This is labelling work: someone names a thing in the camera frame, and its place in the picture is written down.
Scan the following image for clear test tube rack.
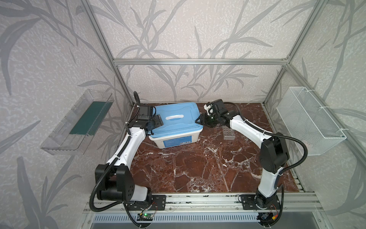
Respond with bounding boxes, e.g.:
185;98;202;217
222;126;235;140

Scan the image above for blue plastic bin lid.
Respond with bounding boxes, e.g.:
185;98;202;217
151;102;203;138

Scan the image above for white plastic storage bin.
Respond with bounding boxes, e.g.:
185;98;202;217
149;128;203;149

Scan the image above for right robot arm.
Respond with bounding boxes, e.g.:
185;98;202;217
195;99;308;210

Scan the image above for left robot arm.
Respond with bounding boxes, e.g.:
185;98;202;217
89;91;164;212

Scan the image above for green circuit board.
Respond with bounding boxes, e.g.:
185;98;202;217
137;213;154;221

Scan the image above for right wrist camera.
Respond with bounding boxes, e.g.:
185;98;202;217
204;103;213;115

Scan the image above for clear acrylic wall shelf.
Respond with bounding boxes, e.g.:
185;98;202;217
41;89;114;156

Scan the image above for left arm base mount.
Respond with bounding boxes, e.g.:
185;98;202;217
127;195;166;211

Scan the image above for white wire mesh basket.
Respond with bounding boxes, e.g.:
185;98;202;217
277;87;347;156

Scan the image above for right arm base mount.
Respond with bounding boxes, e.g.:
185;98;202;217
238;193;281;210

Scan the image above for right circuit board wires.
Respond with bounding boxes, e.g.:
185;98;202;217
257;212;279;225

